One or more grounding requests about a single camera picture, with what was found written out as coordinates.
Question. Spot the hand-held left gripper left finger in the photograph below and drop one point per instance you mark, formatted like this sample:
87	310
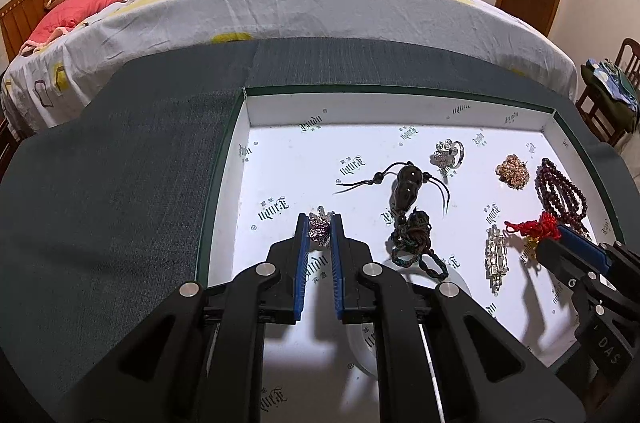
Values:
301	273

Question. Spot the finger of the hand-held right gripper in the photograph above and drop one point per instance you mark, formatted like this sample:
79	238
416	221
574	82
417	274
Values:
560	260
582	248

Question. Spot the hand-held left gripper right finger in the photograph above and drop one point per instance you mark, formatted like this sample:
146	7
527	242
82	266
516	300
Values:
337	273

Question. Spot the pale crystal brooch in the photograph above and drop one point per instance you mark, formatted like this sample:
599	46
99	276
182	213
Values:
319	230

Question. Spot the silver crystal hair clip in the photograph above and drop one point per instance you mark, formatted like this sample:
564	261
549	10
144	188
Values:
497	255

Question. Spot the green jewelry box tray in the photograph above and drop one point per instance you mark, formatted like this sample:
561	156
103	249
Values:
300	163

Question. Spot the white bangle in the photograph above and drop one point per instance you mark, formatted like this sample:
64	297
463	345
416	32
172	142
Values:
362	348

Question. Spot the gold crystal brooch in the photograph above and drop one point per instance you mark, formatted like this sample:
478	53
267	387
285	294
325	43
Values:
512	172

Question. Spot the pile of clothes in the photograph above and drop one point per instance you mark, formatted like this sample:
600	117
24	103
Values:
610	93

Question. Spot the wooden chair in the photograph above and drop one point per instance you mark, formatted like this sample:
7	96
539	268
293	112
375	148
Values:
627	58

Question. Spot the dark grey table cloth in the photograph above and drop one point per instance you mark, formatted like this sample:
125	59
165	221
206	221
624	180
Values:
125	183

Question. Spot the bed with patterned sheet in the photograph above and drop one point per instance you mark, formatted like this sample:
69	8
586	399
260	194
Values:
300	13

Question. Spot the wooden nightstand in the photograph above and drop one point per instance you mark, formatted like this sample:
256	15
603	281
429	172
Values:
5	148

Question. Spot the wooden headboard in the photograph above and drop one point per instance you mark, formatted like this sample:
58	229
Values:
30	8

